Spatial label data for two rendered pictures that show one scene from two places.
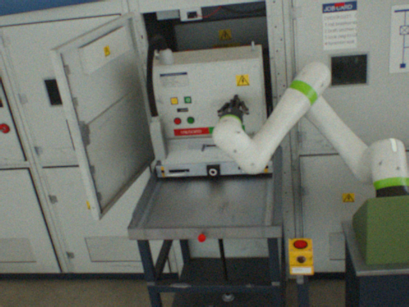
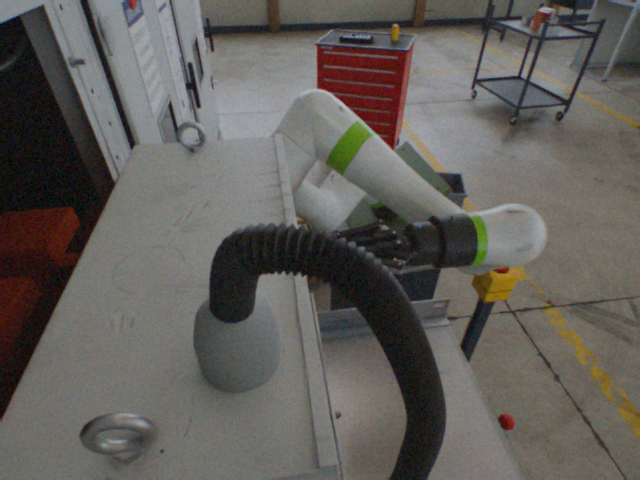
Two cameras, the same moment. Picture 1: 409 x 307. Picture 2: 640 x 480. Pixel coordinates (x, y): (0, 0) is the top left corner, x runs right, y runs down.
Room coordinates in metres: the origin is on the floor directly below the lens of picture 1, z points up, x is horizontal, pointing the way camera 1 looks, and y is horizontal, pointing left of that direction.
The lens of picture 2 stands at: (2.14, 0.29, 1.65)
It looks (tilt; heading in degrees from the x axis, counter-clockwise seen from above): 40 degrees down; 250
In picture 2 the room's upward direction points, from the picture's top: straight up
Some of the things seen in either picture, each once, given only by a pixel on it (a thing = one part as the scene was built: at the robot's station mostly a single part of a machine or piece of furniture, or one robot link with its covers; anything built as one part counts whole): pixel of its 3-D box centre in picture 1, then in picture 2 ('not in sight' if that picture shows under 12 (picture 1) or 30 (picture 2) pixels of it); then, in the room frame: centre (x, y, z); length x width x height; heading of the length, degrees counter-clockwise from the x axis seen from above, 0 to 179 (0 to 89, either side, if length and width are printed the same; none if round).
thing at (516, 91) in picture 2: not in sight; (527, 63); (-1.41, -3.05, 0.48); 0.90 x 0.60 x 0.96; 82
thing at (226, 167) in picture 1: (214, 166); not in sight; (2.06, -0.04, 0.90); 0.54 x 0.05 x 0.06; 78
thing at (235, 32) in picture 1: (225, 36); not in sight; (2.92, -0.22, 1.28); 0.58 x 0.02 x 0.19; 78
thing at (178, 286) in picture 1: (222, 252); not in sight; (1.99, -0.02, 0.46); 0.64 x 0.58 x 0.66; 168
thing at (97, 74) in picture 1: (111, 111); not in sight; (2.12, 0.38, 1.21); 0.63 x 0.07 x 0.74; 157
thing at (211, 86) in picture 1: (207, 117); not in sight; (2.04, -0.04, 1.15); 0.48 x 0.01 x 0.48; 78
